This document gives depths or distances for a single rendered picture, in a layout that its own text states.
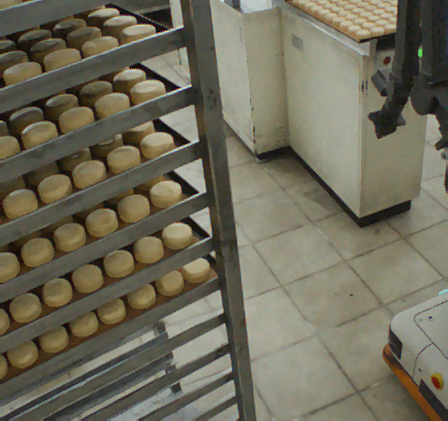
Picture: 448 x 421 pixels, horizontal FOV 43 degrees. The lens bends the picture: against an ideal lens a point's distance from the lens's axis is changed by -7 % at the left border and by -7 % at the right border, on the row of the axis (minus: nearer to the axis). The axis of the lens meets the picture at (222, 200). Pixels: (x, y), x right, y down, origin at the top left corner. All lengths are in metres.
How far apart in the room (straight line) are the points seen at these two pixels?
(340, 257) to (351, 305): 0.28
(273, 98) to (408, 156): 0.76
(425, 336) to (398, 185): 0.94
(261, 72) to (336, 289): 1.09
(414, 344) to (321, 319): 0.52
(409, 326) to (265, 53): 1.50
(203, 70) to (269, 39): 2.02
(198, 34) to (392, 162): 1.83
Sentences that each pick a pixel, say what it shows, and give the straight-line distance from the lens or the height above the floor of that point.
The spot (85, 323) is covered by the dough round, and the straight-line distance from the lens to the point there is 1.02.
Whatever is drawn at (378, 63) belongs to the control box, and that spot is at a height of 0.81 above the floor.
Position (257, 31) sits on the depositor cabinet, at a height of 0.74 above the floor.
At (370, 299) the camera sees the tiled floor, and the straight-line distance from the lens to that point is 2.36.
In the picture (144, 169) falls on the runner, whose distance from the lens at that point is 0.86.
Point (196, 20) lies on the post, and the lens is 0.78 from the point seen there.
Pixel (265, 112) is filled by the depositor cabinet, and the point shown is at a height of 0.31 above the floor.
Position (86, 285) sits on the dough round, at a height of 1.06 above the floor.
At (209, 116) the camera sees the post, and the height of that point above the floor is 1.30.
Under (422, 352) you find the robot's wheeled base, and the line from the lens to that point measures 1.86.
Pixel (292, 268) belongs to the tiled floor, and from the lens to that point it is 2.49.
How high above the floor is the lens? 1.69
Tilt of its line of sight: 36 degrees down
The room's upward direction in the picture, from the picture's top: 7 degrees counter-clockwise
